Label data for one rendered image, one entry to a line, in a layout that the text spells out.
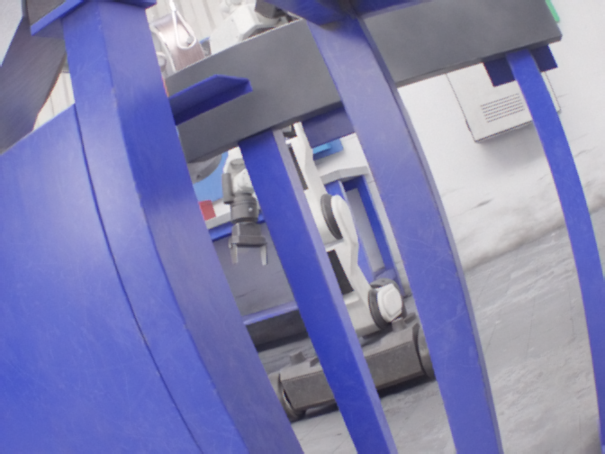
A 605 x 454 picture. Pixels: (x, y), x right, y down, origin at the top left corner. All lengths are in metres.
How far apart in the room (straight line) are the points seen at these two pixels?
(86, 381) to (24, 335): 0.11
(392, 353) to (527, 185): 3.38
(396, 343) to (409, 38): 1.73
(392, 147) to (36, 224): 0.42
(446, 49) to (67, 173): 0.56
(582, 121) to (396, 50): 4.90
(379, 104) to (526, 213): 5.24
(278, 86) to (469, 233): 4.91
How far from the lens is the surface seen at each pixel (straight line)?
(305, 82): 1.27
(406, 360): 2.86
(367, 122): 0.89
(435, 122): 6.14
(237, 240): 3.10
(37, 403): 1.11
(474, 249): 6.15
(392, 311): 3.16
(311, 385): 2.97
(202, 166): 2.52
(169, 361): 0.97
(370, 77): 0.89
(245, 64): 1.30
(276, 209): 1.30
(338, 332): 1.30
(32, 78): 1.16
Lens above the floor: 0.58
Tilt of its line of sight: 1 degrees up
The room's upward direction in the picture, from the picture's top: 20 degrees counter-clockwise
